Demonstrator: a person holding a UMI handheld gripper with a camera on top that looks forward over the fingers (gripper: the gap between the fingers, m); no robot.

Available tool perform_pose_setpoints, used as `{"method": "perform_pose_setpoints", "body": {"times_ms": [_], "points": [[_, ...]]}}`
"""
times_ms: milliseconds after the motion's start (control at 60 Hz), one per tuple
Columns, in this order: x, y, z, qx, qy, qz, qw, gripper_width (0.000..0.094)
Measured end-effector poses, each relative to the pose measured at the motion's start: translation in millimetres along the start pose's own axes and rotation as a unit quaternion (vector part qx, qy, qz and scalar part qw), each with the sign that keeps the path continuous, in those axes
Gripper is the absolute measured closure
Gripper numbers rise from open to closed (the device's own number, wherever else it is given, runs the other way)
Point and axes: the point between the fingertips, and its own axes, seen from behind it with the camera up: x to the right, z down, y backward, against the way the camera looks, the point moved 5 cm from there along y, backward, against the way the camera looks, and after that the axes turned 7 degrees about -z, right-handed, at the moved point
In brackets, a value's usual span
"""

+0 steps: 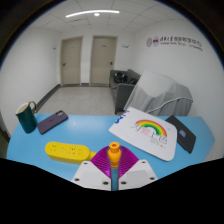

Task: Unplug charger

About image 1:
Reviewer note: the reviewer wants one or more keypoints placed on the wall sign lettering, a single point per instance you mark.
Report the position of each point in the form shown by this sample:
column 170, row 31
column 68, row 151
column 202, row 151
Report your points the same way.
column 173, row 42

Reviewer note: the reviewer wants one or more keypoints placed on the black notebook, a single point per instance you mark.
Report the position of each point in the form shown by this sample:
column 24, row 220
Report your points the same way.
column 183, row 133

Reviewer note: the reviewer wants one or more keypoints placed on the purple smartphone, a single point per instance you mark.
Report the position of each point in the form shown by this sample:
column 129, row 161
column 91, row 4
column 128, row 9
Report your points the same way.
column 51, row 122

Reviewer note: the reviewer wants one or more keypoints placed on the orange charger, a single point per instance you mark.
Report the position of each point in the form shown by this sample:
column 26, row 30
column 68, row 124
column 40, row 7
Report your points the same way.
column 114, row 154

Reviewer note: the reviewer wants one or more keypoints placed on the beige door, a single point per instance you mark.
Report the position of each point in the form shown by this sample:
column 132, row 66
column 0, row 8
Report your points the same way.
column 71, row 61
column 102, row 60

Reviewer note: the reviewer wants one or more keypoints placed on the grey cloth covered object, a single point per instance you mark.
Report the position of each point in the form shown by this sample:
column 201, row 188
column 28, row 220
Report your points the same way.
column 160, row 93

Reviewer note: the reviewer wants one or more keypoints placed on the long ceiling light strip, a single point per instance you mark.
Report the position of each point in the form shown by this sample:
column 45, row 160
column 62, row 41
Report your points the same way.
column 90, row 12

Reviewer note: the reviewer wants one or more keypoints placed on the white rainbow print board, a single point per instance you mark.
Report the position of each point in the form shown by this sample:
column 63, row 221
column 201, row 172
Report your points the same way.
column 146, row 136

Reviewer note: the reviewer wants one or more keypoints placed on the yellow power strip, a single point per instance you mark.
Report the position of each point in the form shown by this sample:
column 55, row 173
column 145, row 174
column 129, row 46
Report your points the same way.
column 65, row 151

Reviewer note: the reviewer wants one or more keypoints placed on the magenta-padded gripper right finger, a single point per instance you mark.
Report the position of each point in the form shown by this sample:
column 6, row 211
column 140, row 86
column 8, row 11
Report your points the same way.
column 137, row 174

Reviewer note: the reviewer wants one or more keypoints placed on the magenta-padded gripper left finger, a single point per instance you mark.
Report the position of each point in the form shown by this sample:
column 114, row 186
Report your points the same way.
column 91, row 175

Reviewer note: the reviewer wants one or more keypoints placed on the round ceiling light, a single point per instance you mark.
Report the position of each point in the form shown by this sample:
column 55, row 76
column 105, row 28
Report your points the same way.
column 96, row 14

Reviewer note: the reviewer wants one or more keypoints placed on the grey sofa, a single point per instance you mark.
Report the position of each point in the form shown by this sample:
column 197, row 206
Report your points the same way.
column 122, row 95

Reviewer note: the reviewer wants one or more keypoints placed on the black bag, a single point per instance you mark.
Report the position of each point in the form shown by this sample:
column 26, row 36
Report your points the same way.
column 120, row 77

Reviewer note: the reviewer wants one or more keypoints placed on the dark green mug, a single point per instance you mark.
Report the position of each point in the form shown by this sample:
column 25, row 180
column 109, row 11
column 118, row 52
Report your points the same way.
column 26, row 119

